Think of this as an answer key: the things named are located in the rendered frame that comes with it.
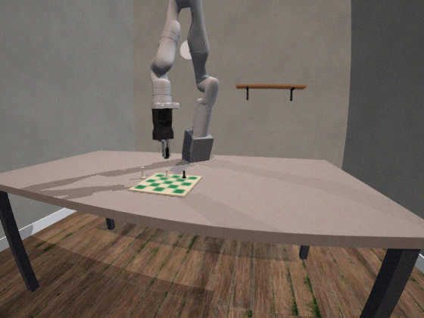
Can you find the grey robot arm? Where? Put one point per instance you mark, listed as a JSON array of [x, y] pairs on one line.
[[199, 50]]

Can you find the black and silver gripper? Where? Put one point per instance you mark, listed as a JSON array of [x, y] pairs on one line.
[[162, 120]]

